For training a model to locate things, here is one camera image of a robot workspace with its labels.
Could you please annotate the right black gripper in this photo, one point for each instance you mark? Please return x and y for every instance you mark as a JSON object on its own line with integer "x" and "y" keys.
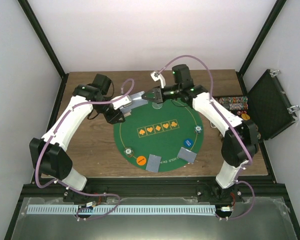
{"x": 158, "y": 94}

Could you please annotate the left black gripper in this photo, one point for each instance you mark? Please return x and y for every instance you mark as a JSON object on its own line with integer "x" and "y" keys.
{"x": 112, "y": 119}

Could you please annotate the clear dealer button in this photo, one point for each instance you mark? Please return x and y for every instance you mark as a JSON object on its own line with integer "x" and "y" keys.
{"x": 157, "y": 106}

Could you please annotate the blue playing card deck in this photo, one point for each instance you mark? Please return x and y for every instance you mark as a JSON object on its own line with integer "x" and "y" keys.
{"x": 136, "y": 101}

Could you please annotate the stack of poker chips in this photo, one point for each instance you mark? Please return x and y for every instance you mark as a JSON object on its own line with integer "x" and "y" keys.
{"x": 128, "y": 152}

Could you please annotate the orange big blind button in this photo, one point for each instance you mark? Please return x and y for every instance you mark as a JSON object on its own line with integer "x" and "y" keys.
{"x": 141, "y": 160}

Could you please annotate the blue small blind button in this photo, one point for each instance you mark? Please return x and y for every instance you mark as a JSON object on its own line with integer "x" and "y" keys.
{"x": 188, "y": 143}

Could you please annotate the dealt cards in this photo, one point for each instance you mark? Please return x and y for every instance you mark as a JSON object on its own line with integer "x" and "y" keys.
{"x": 187, "y": 155}
{"x": 153, "y": 163}

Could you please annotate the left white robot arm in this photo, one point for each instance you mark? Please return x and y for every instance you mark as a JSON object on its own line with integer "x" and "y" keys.
{"x": 49, "y": 153}

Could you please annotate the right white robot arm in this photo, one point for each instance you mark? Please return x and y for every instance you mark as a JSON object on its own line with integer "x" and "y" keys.
{"x": 240, "y": 141}

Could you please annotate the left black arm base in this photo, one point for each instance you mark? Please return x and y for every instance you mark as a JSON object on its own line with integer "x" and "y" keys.
{"x": 78, "y": 198}

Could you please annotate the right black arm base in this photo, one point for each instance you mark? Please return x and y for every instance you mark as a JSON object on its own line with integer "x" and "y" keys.
{"x": 214, "y": 193}

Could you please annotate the round green poker mat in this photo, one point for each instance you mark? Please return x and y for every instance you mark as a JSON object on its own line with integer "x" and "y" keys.
{"x": 160, "y": 132}

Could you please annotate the top chip row in case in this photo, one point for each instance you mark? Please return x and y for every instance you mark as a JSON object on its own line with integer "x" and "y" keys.
{"x": 232, "y": 99}

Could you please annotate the black poker set case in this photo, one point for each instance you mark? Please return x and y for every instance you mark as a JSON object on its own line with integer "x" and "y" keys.
{"x": 268, "y": 106}

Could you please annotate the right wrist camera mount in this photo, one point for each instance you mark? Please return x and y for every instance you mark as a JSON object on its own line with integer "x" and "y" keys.
{"x": 158, "y": 77}

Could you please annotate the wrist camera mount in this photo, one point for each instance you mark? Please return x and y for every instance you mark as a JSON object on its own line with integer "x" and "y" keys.
{"x": 158, "y": 77}
{"x": 121, "y": 101}

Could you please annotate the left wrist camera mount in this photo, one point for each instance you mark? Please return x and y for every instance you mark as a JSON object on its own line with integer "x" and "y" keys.
{"x": 121, "y": 101}

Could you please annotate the black aluminium frame rail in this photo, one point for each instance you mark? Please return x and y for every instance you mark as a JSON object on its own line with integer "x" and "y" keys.
{"x": 263, "y": 186}

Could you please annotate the light blue slotted cable duct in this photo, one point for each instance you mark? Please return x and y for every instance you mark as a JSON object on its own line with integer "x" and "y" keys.
{"x": 63, "y": 209}

